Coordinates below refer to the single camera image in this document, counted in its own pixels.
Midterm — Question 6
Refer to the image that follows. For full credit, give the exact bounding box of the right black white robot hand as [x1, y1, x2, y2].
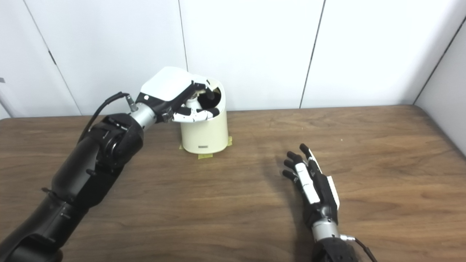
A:
[283, 143, 340, 230]

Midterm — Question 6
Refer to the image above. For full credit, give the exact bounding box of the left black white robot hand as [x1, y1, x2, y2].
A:
[135, 67, 220, 123]

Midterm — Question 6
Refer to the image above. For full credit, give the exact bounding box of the cream-colored bin body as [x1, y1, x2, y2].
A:
[180, 76, 229, 154]

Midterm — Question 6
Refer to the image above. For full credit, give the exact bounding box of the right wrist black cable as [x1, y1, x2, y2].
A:
[340, 234, 377, 262]

